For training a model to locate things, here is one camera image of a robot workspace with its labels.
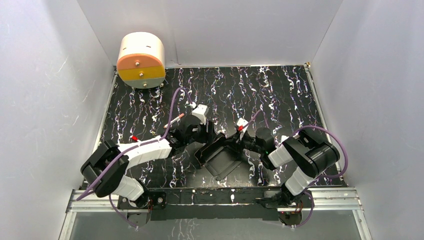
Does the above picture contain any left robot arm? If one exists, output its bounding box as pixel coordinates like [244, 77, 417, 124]
[77, 115, 223, 209]

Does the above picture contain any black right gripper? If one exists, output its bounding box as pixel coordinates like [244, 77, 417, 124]
[223, 130, 264, 155]

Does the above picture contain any round cream drawer cabinet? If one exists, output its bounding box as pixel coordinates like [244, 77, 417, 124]
[116, 32, 166, 89]

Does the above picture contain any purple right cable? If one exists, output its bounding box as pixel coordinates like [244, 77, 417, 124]
[240, 109, 349, 229]

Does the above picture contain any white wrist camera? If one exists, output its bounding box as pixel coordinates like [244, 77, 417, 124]
[191, 104, 209, 125]
[235, 118, 249, 140]

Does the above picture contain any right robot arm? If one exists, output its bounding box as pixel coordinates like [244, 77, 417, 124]
[224, 127, 341, 208]

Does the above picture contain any small red-capped white pen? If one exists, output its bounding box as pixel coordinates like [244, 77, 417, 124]
[131, 135, 140, 142]

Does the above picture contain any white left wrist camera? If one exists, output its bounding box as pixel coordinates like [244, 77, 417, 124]
[191, 104, 209, 125]

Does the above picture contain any purple cable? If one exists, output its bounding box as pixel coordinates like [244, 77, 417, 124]
[240, 109, 349, 229]
[76, 87, 196, 229]

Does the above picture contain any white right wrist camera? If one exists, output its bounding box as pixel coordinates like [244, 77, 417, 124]
[235, 118, 249, 140]

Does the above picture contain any aluminium front rail frame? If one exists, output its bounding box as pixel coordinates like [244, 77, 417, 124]
[59, 186, 372, 240]

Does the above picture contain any pink white marker pen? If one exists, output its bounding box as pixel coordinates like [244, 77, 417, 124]
[163, 113, 185, 129]

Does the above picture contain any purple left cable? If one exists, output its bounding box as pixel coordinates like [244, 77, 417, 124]
[76, 87, 196, 229]

